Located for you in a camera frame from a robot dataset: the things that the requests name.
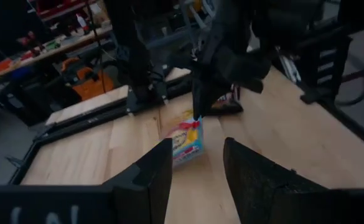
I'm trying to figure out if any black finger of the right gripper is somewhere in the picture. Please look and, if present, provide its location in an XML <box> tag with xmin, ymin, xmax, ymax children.
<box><xmin>192</xmin><ymin>79</ymin><xmax>208</xmax><ymax>122</ymax></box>
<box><xmin>205</xmin><ymin>81</ymin><xmax>223</xmax><ymax>118</ymax></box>

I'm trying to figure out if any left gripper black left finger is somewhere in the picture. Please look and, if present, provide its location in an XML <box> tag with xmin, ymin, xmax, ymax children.
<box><xmin>102</xmin><ymin>138</ymin><xmax>174</xmax><ymax>224</ymax></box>

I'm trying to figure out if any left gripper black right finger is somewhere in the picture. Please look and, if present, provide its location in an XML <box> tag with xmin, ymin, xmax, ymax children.
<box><xmin>223</xmin><ymin>137</ymin><xmax>325</xmax><ymax>224</ymax></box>

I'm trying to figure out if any blue yellow red noodle packet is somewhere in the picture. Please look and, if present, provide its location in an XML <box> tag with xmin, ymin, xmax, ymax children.
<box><xmin>168</xmin><ymin>115</ymin><xmax>205</xmax><ymax>167</ymax></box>

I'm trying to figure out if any black arm base stand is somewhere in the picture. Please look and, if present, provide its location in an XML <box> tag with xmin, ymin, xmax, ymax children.
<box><xmin>299</xmin><ymin>29</ymin><xmax>354</xmax><ymax>105</ymax></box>

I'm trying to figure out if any orange shop vacuum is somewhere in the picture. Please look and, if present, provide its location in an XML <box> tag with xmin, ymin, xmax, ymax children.
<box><xmin>60</xmin><ymin>57</ymin><xmax>116</xmax><ymax>102</ymax></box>

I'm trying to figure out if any white bottle red cap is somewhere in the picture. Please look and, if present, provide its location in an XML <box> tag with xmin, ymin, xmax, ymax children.
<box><xmin>75</xmin><ymin>13</ymin><xmax>91</xmax><ymax>35</ymax></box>

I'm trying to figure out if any wooden workbench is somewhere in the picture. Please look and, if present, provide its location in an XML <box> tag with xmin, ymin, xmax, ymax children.
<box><xmin>0</xmin><ymin>23</ymin><xmax>114</xmax><ymax>81</ymax></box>

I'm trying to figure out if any black frame upright post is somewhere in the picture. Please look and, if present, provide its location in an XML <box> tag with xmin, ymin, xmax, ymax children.
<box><xmin>105</xmin><ymin>0</ymin><xmax>170</xmax><ymax>110</ymax></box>

